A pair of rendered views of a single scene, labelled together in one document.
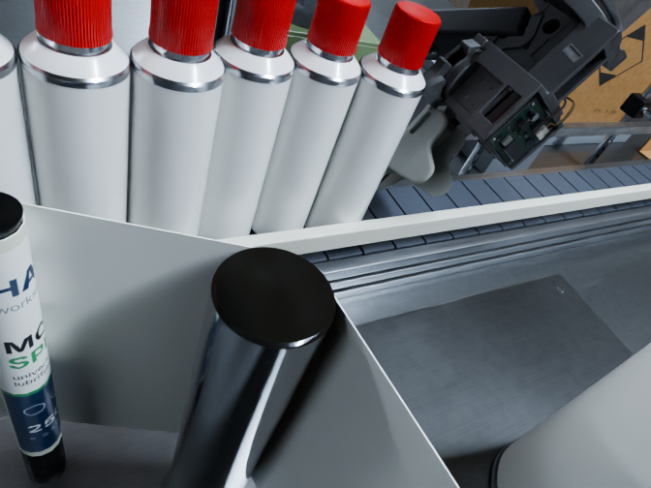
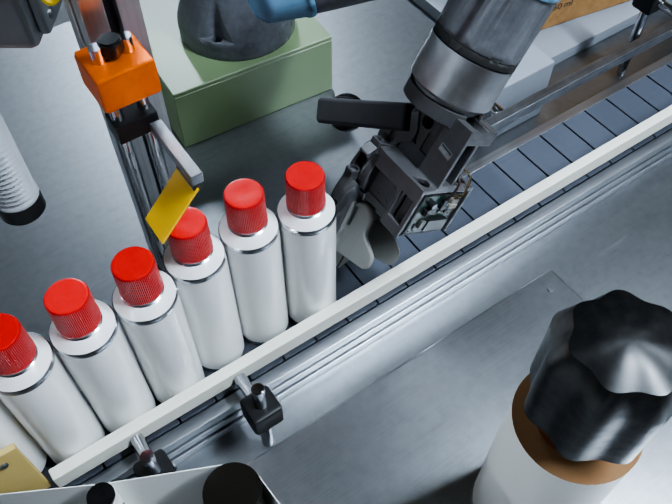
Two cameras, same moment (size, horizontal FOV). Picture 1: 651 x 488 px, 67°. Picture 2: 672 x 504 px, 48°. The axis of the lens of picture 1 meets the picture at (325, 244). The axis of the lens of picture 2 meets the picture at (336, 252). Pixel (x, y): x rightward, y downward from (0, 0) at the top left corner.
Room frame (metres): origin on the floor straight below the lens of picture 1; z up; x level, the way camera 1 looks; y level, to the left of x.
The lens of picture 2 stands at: (-0.05, -0.08, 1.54)
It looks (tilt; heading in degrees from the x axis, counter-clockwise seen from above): 54 degrees down; 8
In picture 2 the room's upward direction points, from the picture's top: straight up
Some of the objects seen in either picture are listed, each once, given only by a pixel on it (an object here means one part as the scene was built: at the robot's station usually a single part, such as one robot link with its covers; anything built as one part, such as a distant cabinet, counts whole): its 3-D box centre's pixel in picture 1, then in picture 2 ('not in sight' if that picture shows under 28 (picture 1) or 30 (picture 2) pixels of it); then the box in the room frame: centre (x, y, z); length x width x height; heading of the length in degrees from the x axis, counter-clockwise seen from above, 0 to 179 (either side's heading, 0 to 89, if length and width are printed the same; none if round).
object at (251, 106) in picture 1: (239, 132); (204, 293); (0.29, 0.09, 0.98); 0.05 x 0.05 x 0.20
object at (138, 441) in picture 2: not in sight; (153, 464); (0.16, 0.12, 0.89); 0.06 x 0.03 x 0.12; 43
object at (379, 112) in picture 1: (365, 138); (308, 248); (0.35, 0.00, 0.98); 0.05 x 0.05 x 0.20
